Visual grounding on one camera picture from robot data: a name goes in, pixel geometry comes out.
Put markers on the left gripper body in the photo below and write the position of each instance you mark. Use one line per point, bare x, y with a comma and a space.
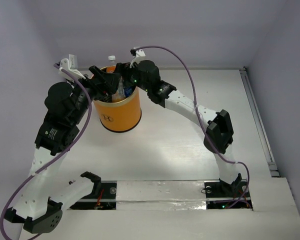
100, 81

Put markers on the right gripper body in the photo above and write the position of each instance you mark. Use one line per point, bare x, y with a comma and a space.
131, 77

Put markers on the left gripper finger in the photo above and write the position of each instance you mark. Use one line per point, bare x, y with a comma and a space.
97, 78
111, 81

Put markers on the blue label bottle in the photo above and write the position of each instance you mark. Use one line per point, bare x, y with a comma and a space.
128, 91

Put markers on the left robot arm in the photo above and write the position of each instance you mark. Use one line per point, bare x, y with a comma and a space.
38, 210

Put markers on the orange cylindrical bin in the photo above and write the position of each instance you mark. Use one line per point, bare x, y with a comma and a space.
121, 114

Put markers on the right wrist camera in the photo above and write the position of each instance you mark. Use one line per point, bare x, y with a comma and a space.
138, 56

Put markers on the silver taped front rail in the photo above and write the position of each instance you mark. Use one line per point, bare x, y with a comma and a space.
171, 195

